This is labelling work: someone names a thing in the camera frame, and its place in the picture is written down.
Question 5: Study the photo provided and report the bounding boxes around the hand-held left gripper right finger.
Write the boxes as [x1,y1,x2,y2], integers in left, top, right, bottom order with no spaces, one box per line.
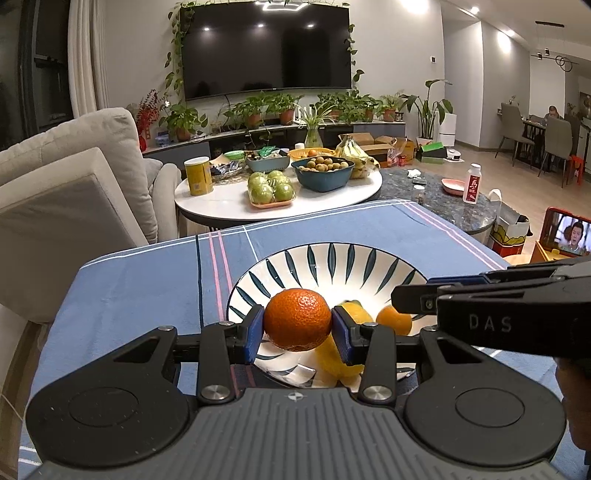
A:
[331,305,485,403]

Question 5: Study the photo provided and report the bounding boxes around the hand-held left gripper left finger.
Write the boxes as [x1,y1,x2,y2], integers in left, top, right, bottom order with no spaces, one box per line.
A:
[111,305,266,403]

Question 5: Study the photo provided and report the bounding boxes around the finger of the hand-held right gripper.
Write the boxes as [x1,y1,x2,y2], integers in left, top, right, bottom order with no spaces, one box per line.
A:
[392,276,571,318]
[427,257,591,285]

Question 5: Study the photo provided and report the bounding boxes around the large yellow lemon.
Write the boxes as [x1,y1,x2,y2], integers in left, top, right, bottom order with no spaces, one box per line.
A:
[314,299,376,380]

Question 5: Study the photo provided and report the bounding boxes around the small orange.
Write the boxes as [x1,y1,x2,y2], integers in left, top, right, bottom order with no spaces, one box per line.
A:
[376,305,413,337]

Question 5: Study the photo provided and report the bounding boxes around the large orange mandarin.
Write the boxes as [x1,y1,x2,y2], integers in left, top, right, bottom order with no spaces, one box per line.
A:
[263,288,332,352]

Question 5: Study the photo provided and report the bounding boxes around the white dark-striped ceramic bowl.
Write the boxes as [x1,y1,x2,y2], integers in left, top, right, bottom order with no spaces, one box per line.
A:
[226,243,430,387]

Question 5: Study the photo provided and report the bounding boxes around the person's right hand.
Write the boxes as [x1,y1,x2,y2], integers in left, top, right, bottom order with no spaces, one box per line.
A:
[554,356,591,462]

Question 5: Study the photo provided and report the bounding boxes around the orange wooden box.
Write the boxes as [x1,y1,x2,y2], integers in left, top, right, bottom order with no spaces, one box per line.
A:
[531,242,571,266]

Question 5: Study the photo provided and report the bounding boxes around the white patterned paper bag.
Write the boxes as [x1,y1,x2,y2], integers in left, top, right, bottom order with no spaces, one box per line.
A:
[489,189,532,257]

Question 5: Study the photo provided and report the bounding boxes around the dark marble round table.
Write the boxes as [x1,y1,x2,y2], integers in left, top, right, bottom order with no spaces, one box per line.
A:
[379,167,502,241]

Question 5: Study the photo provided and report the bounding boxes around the smartphone in red case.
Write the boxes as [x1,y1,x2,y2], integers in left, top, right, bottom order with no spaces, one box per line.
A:
[544,208,591,257]

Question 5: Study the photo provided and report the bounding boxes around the white bottle red label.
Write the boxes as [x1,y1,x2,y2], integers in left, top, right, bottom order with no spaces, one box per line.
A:
[462,164,482,204]

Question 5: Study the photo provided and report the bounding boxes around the blue striped tablecloth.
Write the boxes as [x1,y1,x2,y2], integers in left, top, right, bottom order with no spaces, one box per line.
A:
[18,199,568,480]

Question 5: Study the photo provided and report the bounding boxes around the pink fruit tray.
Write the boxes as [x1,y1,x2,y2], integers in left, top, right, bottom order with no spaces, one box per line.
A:
[247,196,297,210]

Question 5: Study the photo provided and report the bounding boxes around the green flat box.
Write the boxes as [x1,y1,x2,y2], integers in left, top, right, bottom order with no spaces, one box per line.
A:
[416,142,448,164]

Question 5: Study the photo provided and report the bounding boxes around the white round coffee table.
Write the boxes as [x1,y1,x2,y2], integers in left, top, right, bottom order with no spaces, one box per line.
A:
[174,159,384,229]

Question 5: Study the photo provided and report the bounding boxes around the clear plastic snack bag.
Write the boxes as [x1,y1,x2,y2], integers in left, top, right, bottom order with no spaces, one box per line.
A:
[390,141,416,168]

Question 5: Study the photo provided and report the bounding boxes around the white air purifier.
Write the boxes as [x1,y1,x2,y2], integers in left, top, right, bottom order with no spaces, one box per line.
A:
[436,115,458,149]

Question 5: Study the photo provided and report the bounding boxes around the teal bowl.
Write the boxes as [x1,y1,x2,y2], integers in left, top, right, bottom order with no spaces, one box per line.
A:
[291,157,355,192]

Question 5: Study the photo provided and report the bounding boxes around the banana bunch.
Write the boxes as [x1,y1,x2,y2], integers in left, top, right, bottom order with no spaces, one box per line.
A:
[335,137,382,178]

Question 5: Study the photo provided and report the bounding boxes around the red stool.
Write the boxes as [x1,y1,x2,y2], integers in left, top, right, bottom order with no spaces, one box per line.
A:
[569,154,588,186]

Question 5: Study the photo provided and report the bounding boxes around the pile of longans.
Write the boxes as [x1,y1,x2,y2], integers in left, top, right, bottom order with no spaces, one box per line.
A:
[299,156,349,172]

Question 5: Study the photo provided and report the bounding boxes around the yellow canister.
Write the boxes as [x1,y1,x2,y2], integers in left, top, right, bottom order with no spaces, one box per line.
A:
[185,156,214,196]

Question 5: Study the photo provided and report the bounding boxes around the foil snack packet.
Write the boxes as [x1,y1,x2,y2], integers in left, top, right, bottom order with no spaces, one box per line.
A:
[210,161,245,178]

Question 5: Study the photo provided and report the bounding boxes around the grey dining chair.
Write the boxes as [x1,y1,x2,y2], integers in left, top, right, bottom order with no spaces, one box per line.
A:
[500,102,528,166]
[538,117,574,188]

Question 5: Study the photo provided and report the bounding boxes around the grey plastic basket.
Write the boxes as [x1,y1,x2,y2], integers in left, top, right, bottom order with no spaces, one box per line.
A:
[246,152,291,174]

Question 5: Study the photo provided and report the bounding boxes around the open cardboard box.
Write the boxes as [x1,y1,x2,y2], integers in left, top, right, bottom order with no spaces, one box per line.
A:
[339,133,375,153]

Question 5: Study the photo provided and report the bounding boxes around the tall large-leaf plant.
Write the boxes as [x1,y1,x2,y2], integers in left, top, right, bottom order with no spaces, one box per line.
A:
[402,79,453,139]

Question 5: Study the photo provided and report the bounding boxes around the yellow plastic basket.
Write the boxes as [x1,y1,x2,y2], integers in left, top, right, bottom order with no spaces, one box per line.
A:
[288,148,337,162]

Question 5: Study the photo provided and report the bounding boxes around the green potted plant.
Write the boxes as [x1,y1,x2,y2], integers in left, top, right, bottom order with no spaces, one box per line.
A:
[318,92,352,121]
[353,95,382,123]
[161,104,208,141]
[270,92,305,126]
[226,95,271,130]
[379,95,404,123]

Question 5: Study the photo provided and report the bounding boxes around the grey sofa cushion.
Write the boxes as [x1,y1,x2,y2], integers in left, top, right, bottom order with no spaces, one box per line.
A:
[145,159,164,190]

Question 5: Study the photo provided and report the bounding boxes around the dark television cabinet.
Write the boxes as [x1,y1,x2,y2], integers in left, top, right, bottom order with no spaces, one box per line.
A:
[143,121,407,162]

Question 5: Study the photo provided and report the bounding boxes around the spider plant in glass vase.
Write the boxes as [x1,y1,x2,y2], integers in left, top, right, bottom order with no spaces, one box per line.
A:
[295,104,338,148]

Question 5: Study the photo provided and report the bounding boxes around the beige sofa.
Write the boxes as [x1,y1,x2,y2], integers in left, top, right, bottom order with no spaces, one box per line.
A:
[0,107,183,324]

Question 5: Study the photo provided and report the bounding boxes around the red berry plant in vase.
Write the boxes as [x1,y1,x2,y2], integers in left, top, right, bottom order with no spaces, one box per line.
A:
[137,90,162,151]

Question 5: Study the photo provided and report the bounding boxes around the beige curtain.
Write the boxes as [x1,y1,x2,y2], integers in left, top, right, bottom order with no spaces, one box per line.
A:
[68,0,109,114]

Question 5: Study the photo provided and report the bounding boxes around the dark glass window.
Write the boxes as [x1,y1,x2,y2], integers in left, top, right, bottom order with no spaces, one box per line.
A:
[18,0,75,121]

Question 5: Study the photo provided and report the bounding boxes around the thin black cable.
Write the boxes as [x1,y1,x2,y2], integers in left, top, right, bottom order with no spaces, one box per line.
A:
[195,234,206,335]

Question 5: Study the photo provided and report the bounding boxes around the black ring pendant lamp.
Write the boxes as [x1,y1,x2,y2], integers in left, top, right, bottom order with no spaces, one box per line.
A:
[531,21,575,75]

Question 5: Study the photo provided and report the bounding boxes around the wall-mounted television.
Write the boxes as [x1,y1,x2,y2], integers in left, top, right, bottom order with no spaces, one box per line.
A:
[180,2,352,101]

